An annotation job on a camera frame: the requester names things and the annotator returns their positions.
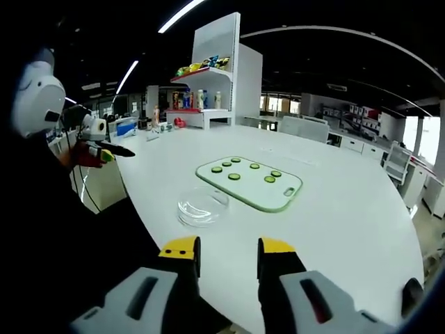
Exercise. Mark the dark cup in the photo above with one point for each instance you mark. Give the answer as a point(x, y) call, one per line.
point(142, 124)

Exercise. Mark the person's left hand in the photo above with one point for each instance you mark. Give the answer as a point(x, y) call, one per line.
point(83, 158)

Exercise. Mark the blue bottle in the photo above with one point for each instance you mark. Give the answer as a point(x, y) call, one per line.
point(186, 99)

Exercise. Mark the ceiling air vent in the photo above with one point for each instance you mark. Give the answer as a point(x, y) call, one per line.
point(337, 87)

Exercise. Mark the orange bottle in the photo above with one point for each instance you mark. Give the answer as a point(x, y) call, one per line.
point(156, 116)

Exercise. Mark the group of green cucumber slices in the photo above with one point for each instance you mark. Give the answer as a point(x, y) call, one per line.
point(234, 176)

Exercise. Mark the row of snack packets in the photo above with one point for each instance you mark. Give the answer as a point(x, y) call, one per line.
point(203, 65)

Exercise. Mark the blue box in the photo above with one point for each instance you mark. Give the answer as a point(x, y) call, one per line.
point(126, 127)

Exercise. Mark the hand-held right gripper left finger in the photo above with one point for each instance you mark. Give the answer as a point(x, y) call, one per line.
point(149, 299)

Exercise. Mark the background display shelves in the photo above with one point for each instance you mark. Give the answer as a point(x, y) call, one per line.
point(354, 120)

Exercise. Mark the curved ceiling light strip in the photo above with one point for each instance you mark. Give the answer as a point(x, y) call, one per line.
point(347, 34)

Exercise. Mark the green white can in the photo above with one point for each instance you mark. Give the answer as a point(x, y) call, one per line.
point(166, 127)

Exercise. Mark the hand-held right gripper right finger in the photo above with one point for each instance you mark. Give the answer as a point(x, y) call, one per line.
point(313, 302)

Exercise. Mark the white mesh office chair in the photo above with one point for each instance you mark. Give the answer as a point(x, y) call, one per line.
point(397, 161)

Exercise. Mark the row of white cabinets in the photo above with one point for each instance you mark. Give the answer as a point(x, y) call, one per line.
point(372, 151)

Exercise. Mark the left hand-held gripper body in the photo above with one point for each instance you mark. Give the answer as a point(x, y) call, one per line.
point(92, 127)

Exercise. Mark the clear petri dish lid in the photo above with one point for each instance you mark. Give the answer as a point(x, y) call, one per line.
point(203, 203)

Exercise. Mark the white bottle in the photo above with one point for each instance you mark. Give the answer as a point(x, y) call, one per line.
point(218, 100)
point(200, 99)

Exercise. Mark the red object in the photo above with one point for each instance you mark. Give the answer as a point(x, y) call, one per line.
point(179, 122)

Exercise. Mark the straight ceiling light strip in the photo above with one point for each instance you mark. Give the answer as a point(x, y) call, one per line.
point(180, 15)
point(127, 76)

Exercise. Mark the white green-edged cutting board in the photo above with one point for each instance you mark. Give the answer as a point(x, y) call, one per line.
point(257, 191)

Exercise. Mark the white shelf unit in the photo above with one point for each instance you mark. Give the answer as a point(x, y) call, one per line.
point(222, 69)

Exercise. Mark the clear glass petri dish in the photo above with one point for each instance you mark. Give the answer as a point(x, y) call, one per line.
point(194, 221)

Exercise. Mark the red canister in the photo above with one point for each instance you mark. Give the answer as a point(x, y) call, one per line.
point(175, 100)

